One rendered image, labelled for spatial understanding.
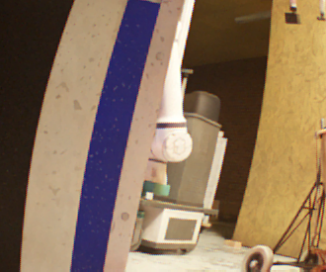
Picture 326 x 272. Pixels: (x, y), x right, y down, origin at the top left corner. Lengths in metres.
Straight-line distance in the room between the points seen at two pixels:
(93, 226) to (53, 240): 0.24
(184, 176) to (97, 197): 2.95
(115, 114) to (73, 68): 0.24
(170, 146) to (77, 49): 2.70
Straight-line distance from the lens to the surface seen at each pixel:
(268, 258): 2.70
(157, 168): 3.20
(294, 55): 4.95
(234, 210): 9.93
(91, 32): 0.32
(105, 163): 0.55
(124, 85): 0.56
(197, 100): 5.74
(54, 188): 0.31
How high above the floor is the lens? 0.41
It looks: 5 degrees up
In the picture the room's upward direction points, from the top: 12 degrees clockwise
